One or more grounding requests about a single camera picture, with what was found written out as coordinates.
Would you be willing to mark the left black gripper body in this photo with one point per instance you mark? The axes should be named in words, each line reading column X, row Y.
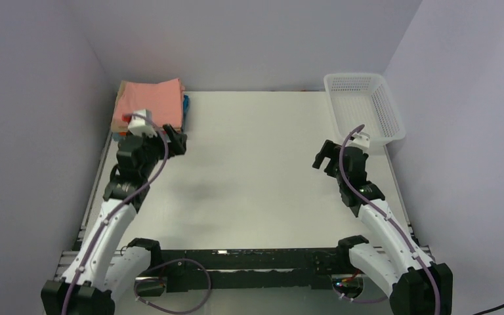
column 155, row 149

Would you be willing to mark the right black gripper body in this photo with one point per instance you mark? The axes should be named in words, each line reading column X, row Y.
column 339, row 180

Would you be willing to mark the pink t shirt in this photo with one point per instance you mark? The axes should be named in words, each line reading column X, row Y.
column 164, row 100

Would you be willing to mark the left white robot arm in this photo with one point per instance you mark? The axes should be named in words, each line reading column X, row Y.
column 96, row 278

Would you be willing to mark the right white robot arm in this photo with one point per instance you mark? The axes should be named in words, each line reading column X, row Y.
column 412, row 281

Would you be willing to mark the folded tan t shirt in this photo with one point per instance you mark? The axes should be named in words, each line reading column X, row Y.
column 117, row 124

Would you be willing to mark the white plastic basket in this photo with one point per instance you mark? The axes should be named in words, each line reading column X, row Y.
column 363, row 98

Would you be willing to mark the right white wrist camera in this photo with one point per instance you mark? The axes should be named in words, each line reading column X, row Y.
column 361, row 141

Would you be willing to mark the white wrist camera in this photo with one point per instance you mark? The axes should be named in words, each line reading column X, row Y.
column 361, row 141
column 140, row 123

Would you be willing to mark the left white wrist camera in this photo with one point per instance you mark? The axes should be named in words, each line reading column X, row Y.
column 140, row 123

